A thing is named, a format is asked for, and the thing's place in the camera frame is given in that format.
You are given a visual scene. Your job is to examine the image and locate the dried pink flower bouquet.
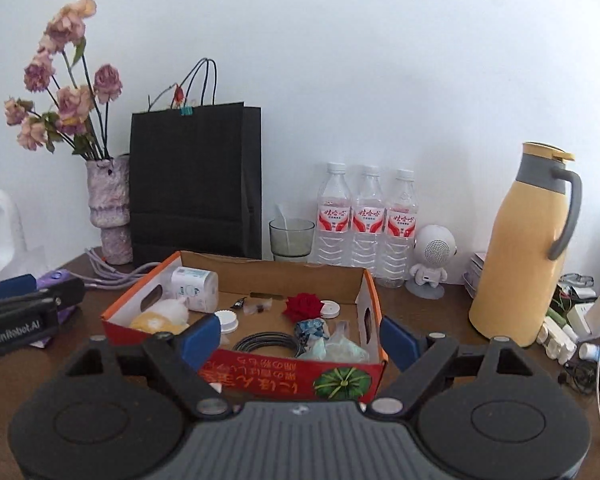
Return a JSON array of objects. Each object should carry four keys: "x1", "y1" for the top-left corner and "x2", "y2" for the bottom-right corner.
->
[{"x1": 4, "y1": 0, "x2": 124, "y2": 162}]

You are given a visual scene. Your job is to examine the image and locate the white plug adapter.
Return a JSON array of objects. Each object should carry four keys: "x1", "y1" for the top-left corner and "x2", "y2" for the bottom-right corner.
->
[{"x1": 171, "y1": 266, "x2": 220, "y2": 311}]

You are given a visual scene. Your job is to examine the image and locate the black-framed glasses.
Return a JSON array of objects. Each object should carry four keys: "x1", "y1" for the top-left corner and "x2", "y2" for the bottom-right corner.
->
[{"x1": 561, "y1": 272, "x2": 597, "y2": 289}]

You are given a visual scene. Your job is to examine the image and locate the black paper bag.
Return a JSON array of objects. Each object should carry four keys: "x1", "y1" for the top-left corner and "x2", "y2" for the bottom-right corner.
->
[{"x1": 129, "y1": 58, "x2": 263, "y2": 266}]

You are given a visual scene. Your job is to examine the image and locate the clear drinking glass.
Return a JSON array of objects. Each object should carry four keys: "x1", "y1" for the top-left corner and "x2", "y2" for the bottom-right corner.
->
[{"x1": 268, "y1": 205, "x2": 316, "y2": 263}]

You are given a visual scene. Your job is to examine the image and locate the white detergent bottle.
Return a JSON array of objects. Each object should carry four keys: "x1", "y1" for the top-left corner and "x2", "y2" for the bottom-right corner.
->
[{"x1": 0, "y1": 183, "x2": 29, "y2": 282}]

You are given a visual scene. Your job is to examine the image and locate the white plastic gadget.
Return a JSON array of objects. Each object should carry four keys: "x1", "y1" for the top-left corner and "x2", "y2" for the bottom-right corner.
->
[{"x1": 536, "y1": 310, "x2": 579, "y2": 362}]

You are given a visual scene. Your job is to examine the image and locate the orange cardboard box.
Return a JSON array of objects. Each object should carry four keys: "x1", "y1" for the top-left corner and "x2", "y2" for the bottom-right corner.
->
[{"x1": 100, "y1": 251, "x2": 389, "y2": 404}]

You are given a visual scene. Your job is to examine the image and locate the black earphones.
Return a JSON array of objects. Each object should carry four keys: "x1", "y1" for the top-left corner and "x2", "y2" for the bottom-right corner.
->
[{"x1": 556, "y1": 360, "x2": 600, "y2": 394}]

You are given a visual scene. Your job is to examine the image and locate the stack of white boxes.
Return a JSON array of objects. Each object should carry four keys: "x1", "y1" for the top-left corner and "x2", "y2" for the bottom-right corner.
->
[{"x1": 463, "y1": 251, "x2": 487, "y2": 297}]

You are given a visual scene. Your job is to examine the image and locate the blue patterned crumpled wrapper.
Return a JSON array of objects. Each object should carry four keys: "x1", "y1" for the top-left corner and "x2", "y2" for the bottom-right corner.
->
[{"x1": 294, "y1": 318, "x2": 331, "y2": 349}]

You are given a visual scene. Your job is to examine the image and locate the purple white textured vase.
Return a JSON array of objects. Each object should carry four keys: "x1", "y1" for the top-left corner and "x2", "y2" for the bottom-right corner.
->
[{"x1": 85, "y1": 155, "x2": 134, "y2": 265}]

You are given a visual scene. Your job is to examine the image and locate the small clear bag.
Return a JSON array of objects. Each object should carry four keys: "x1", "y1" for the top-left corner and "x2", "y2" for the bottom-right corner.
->
[{"x1": 232, "y1": 297, "x2": 274, "y2": 316}]

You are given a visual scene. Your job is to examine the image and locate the white power strip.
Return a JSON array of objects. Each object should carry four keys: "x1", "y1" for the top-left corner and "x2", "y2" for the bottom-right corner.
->
[{"x1": 566, "y1": 282, "x2": 600, "y2": 336}]

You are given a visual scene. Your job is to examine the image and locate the red knitted rose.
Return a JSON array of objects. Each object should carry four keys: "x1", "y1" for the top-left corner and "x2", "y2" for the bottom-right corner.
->
[{"x1": 282, "y1": 292, "x2": 325, "y2": 322}]

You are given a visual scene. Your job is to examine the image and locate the bundle of purple cables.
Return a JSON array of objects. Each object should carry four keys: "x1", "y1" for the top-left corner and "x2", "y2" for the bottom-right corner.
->
[{"x1": 82, "y1": 247, "x2": 162, "y2": 289}]

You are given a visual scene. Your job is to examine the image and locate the white robot-shaped speaker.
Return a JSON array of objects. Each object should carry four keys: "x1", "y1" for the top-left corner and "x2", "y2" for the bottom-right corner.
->
[{"x1": 405, "y1": 223, "x2": 460, "y2": 300}]

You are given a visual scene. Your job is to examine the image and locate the black cable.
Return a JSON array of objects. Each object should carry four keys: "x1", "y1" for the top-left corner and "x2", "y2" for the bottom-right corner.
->
[{"x1": 232, "y1": 332, "x2": 306, "y2": 359}]

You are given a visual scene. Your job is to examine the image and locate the yellow thermos jug grey handle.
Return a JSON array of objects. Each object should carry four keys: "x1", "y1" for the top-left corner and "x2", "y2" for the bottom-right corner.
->
[{"x1": 468, "y1": 141, "x2": 583, "y2": 348}]

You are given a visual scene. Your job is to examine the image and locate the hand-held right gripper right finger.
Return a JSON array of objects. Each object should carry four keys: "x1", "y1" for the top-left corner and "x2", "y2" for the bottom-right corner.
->
[{"x1": 369, "y1": 316, "x2": 551, "y2": 418}]

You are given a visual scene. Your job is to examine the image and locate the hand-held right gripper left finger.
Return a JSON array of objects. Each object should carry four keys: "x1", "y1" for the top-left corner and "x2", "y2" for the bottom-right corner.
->
[{"x1": 45, "y1": 314, "x2": 229, "y2": 421}]

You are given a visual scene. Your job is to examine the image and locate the clear water bottle red label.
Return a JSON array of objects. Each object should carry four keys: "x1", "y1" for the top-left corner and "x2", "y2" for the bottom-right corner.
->
[
  {"x1": 351, "y1": 165, "x2": 387, "y2": 279},
  {"x1": 315, "y1": 162, "x2": 354, "y2": 266},
  {"x1": 382, "y1": 169, "x2": 421, "y2": 289}
]

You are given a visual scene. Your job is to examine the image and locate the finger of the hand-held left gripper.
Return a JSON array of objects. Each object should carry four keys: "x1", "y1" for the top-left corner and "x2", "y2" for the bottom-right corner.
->
[{"x1": 0, "y1": 274, "x2": 86, "y2": 317}]

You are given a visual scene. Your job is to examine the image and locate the pale green crumpled wrapper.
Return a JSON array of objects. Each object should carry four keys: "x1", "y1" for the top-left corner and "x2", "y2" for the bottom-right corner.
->
[{"x1": 305, "y1": 320, "x2": 371, "y2": 364}]

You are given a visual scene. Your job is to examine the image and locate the white ridged round cap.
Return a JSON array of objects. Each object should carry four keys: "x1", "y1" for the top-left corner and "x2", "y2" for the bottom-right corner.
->
[{"x1": 214, "y1": 311, "x2": 240, "y2": 334}]

